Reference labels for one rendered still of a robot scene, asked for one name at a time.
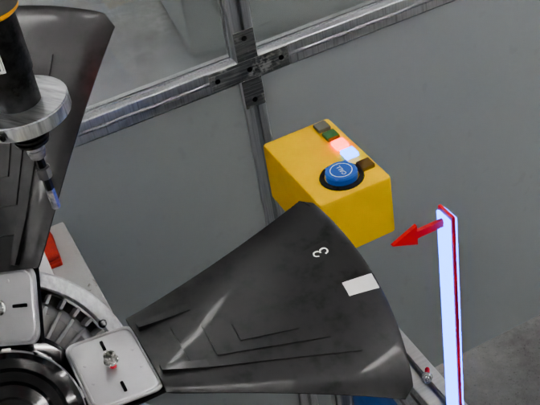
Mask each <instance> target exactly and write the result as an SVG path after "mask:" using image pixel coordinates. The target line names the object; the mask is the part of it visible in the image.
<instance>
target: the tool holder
mask: <svg viewBox="0 0 540 405"><path fill-rule="evenodd" d="M35 79H36V82H37V85H38V87H39V91H40V94H41V99H40V101H39V102H38V104H37V105H35V106H34V107H33V108H30V109H28V110H27V111H24V112H20V113H15V114H5V113H1V112H0V143H15V142H21V141H27V140H30V139H33V138H36V137H39V136H41V135H43V134H45V133H47V132H49V131H51V130H52V129H53V128H55V127H56V126H58V125H59V124H60V123H61V122H62V121H63V120H64V119H65V118H66V117H67V115H68V114H69V112H70V110H71V107H72V101H71V97H70V95H69V92H68V88H67V86H66V85H65V83H64V82H62V81H61V80H58V79H56V78H54V77H51V76H41V75H35Z"/></svg>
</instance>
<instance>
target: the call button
mask: <svg viewBox="0 0 540 405"><path fill-rule="evenodd" d="M357 179H358V169H357V167H356V165H354V164H352V163H350V162H348V161H347V160H344V161H342V162H335V163H333V164H332V165H330V166H328V167H327V168H325V180H326V181H327V182H328V183H329V184H330V185H332V186H347V185H349V184H351V183H353V182H355V181H356V180H357Z"/></svg>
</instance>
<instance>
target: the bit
mask: <svg viewBox="0 0 540 405"><path fill-rule="evenodd" d="M35 163H36V165H37V166H36V167H35V170H36V173H37V175H38V177H39V180H41V181H43V185H44V187H45V190H46V192H47V197H48V199H49V201H50V204H51V208H52V209H54V210H56V209H59V208H60V203H59V199H58V196H57V194H56V192H55V188H54V185H53V183H52V180H51V177H52V172H51V168H50V166H49V164H48V163H46V162H45V160H44V158H43V159H42V160H39V161H35Z"/></svg>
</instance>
